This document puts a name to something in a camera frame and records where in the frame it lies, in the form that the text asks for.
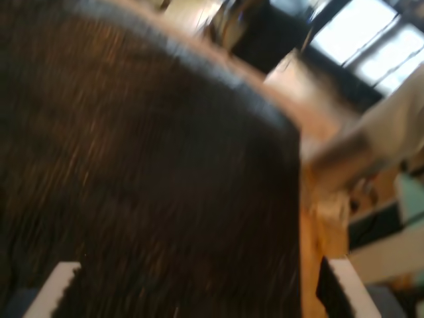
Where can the black bubble mat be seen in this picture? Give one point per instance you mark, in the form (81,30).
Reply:
(149,165)

